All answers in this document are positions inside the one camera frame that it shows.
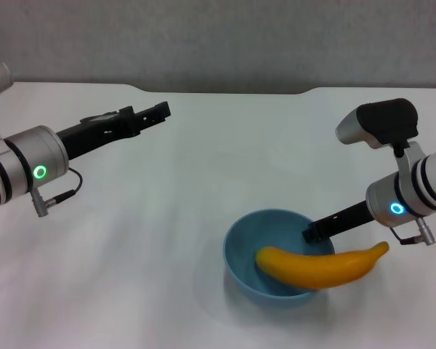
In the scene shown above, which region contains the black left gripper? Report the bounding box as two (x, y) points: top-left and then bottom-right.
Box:
(56, 102), (171, 160)

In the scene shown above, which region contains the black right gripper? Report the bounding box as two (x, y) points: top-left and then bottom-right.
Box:
(301, 201), (374, 243)

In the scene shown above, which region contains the yellow banana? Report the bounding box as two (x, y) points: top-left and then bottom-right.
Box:
(254, 241), (390, 291)

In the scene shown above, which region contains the blue bowl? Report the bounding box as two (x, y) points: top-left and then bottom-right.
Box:
(223, 208), (336, 308)

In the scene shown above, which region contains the right arm black cable plug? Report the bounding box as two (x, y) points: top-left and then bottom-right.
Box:
(389, 217), (436, 247)

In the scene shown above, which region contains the arm black cable plug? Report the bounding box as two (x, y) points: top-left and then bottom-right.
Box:
(389, 217), (436, 247)
(30, 168), (84, 219)

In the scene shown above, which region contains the left arm black cable plug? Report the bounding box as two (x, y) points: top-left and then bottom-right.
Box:
(30, 168), (84, 219)

